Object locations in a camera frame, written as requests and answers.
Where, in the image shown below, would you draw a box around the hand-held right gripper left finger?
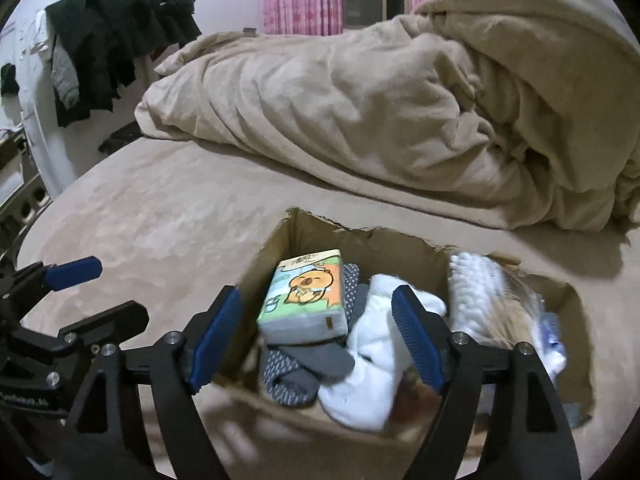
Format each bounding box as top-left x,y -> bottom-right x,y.
52,285 -> 244,480

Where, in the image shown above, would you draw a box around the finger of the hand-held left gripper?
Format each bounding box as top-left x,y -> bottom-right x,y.
10,300 -> 150,357
0,256 -> 103,306

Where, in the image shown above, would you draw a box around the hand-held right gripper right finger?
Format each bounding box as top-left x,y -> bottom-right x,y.
391,284 -> 583,480

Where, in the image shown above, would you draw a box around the white sock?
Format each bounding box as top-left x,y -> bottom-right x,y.
317,274 -> 448,433

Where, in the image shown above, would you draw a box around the cotton swab bag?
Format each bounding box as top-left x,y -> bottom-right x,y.
447,252 -> 507,337

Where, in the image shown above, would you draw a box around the grey sock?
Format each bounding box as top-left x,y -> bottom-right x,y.
259,340 -> 357,407
340,261 -> 374,333

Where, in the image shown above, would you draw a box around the cartoon tissue pack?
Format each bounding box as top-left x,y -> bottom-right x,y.
257,249 -> 349,346

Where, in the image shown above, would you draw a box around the clear plastic snack bag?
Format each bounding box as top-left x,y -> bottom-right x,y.
480,260 -> 548,356

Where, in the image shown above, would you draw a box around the blue white packet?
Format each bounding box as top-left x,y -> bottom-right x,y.
534,310 -> 569,382

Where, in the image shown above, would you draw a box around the cardboard box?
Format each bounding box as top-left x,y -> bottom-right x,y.
210,206 -> 596,461

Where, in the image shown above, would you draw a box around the metal rack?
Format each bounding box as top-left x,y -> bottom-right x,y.
0,130 -> 54,241

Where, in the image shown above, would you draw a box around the beige bed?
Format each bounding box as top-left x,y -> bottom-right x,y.
17,135 -> 640,480

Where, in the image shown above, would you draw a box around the grey hanging garment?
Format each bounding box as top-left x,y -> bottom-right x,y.
50,45 -> 82,109

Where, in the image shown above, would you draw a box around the small dark hanging cloth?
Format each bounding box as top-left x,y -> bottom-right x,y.
0,62 -> 20,96

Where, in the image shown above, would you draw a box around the beige duvet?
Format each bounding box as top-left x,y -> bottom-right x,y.
135,0 -> 640,233

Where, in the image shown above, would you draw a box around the black hanging clothes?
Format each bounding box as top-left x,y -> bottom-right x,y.
45,0 -> 202,128

